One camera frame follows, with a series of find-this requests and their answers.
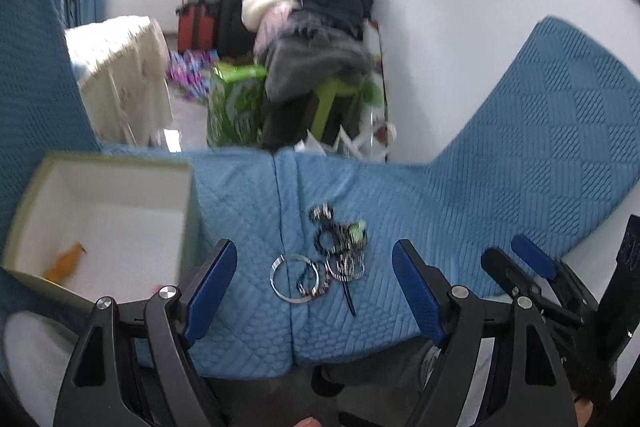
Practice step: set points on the silver bangle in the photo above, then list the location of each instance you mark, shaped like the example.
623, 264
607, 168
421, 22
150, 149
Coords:
276, 287

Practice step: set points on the pile of colourful packets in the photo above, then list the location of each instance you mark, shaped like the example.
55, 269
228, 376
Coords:
190, 74

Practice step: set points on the cream cloth covered table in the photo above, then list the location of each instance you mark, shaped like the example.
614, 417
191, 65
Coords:
125, 72

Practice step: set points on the person's left hand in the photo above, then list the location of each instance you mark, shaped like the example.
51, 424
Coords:
306, 423

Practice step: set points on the blue quilted sofa cover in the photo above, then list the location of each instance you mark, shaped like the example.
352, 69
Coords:
240, 207

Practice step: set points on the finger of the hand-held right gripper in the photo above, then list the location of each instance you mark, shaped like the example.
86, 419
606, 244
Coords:
505, 269
534, 256

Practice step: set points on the white paper bag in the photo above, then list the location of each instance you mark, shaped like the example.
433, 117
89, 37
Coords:
360, 142

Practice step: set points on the green charm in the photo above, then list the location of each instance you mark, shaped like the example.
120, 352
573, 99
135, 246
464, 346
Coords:
357, 231

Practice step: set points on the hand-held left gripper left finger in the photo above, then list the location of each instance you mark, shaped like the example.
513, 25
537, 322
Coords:
212, 289

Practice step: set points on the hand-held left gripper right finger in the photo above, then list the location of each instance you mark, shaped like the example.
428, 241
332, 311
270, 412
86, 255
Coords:
417, 289

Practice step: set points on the orange hair clip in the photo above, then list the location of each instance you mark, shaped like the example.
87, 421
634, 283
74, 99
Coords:
65, 264

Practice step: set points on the grey fleece cloth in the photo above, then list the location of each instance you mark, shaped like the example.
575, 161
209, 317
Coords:
310, 62

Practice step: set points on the black flower hair stick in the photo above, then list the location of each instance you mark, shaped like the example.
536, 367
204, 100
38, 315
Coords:
350, 302

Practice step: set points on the green white cardboard box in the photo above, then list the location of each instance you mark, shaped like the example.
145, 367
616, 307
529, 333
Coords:
110, 217

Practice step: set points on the red suitcase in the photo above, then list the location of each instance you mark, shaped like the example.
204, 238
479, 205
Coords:
195, 27

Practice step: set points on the green plastic stool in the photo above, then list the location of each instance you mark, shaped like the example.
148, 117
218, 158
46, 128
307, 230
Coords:
332, 97

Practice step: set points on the green printed bag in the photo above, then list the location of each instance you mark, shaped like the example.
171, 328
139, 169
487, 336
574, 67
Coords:
235, 107

